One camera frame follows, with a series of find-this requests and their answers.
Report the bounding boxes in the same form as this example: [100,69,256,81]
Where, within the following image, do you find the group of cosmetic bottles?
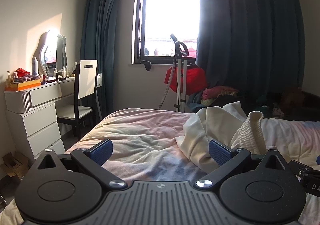
[40,61,78,83]

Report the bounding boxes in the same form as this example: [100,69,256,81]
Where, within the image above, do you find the white dressing table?
[4,76,75,161]

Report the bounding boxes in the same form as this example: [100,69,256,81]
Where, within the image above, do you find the narrow blue curtain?
[79,0,147,119]

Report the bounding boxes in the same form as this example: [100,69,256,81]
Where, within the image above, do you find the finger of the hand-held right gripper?
[289,156,320,178]

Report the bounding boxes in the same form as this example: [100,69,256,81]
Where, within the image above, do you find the silver spray can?
[32,57,40,77]

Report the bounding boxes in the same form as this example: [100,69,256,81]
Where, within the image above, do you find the wide blue curtain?
[195,0,308,106]

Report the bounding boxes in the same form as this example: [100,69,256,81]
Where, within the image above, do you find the red cloth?
[164,64,208,96]

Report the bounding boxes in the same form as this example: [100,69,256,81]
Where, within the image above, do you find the purple fuzzy cloth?
[15,75,41,83]

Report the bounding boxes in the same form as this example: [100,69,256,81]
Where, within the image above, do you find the dark low furniture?
[280,89,320,122]

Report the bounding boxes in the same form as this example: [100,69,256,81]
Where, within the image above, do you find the pile of colourful clothes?
[187,85,285,118]

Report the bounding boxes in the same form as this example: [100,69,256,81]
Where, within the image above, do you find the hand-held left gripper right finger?
[196,139,292,190]

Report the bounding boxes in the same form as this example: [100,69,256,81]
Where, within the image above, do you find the wavy white mirror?
[39,30,68,78]

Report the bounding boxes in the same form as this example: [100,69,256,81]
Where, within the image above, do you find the white chair with black frame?
[57,59,98,141]

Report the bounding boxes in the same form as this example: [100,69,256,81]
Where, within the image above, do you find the dark framed window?
[134,0,200,66]

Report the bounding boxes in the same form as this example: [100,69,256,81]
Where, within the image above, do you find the black item on window sill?
[140,60,152,72]

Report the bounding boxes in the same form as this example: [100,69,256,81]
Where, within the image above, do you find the red pouch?
[14,67,31,76]

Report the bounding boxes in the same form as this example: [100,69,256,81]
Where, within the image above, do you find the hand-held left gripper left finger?
[31,139,127,192]

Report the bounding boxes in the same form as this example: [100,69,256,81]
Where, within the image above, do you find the brown box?
[281,87,303,109]

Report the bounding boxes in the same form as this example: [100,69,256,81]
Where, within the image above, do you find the garment steamer stand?
[157,33,190,113]

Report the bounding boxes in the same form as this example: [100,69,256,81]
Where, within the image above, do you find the torn cardboard box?
[0,151,32,185]

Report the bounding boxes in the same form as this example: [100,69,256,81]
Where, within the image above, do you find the cream white pants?
[175,101,265,173]

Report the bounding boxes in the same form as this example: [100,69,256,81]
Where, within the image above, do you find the orange tray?
[4,79,42,91]

